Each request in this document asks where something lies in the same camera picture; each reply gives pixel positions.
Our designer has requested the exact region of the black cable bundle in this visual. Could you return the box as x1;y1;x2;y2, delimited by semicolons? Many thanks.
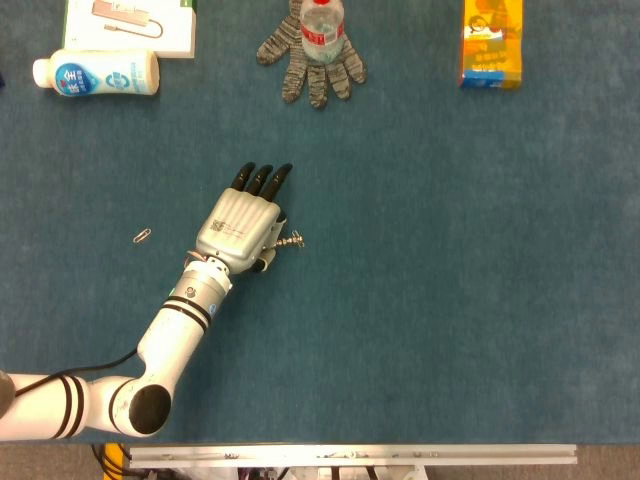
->
91;443;132;479

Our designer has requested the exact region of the grey knit work glove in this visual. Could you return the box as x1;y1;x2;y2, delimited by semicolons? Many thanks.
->
256;13;368;110

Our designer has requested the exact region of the white blue label bottle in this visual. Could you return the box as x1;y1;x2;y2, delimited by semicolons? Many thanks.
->
32;48;161;98

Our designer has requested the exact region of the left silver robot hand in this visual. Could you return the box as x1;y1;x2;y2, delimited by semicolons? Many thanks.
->
194;162;294;275

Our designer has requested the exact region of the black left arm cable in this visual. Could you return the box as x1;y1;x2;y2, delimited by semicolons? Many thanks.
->
14;348;139;397

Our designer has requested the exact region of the white adapter product box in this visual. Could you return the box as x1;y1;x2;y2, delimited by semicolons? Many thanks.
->
62;0;197;60

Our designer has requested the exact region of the yellow orange carton box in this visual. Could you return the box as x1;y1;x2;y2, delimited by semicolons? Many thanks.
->
458;0;525;91

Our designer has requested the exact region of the clear red cap bottle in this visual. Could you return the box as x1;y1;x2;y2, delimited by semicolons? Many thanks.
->
299;0;347;65

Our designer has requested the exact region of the aluminium profile rail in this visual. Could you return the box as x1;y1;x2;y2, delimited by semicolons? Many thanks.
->
128;444;578;469

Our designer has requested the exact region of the blue felt table mat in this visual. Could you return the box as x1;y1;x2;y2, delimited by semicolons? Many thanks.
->
0;0;640;445

